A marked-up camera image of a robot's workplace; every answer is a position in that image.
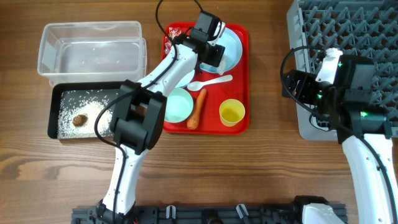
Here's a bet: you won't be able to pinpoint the red candy wrapper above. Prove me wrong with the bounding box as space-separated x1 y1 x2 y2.
164 27 182 55

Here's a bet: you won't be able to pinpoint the mint green bowl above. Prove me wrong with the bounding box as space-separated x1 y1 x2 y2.
165 88 193 123

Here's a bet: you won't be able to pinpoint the yellow plastic cup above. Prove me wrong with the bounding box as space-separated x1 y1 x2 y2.
219 99 246 127

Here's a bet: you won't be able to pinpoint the white rice grains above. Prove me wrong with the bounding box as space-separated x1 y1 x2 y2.
57 89 118 139

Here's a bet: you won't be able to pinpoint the brown food scrap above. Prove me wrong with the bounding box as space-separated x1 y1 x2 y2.
72 114 88 127

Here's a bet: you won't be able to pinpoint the white tissue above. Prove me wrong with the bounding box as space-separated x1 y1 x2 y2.
216 58 226 75

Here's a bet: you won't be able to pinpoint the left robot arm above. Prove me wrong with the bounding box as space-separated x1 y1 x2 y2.
96 11 225 223

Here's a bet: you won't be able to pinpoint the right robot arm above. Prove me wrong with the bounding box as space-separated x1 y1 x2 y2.
280 55 397 223

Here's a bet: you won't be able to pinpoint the grey dishwasher rack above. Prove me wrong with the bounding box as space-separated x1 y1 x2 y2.
287 1 397 137

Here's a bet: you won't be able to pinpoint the large light blue plate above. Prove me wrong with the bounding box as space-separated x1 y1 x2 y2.
200 28 243 73

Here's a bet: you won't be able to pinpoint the light blue bowl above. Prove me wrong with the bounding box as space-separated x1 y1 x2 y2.
176 70 195 88

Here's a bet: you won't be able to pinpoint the white plastic spoon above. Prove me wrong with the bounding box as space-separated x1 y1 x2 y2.
187 75 233 91

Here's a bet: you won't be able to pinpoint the red serving tray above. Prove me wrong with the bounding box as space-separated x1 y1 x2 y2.
164 24 250 135

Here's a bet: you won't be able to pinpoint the orange carrot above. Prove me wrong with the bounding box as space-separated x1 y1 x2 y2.
187 89 207 129

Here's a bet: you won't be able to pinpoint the clear plastic bin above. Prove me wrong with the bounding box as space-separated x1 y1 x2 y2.
37 21 147 86

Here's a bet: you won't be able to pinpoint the black rectangular tray bin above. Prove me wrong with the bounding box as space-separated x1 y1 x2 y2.
47 82 123 139

